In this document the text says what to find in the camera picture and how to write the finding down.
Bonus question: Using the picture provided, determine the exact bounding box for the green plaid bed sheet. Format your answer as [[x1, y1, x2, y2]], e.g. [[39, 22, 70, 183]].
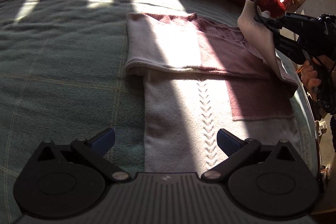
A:
[[0, 0, 321, 216]]

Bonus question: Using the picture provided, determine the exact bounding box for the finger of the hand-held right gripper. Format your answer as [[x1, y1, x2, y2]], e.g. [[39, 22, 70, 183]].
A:
[[274, 34, 309, 64], [254, 12, 315, 38]]

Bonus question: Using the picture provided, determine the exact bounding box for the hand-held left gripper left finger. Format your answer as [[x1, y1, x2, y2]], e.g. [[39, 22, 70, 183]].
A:
[[36, 128, 131, 183]]

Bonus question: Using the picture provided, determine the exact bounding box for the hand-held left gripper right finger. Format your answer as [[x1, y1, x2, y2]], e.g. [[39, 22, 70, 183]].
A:
[[202, 128, 298, 183]]

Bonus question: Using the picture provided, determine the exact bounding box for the pink and white sweater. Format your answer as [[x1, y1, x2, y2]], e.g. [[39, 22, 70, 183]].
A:
[[125, 1, 302, 174]]

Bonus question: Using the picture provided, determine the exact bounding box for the person's right hand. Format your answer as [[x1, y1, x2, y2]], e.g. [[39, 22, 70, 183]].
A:
[[301, 59, 320, 95]]

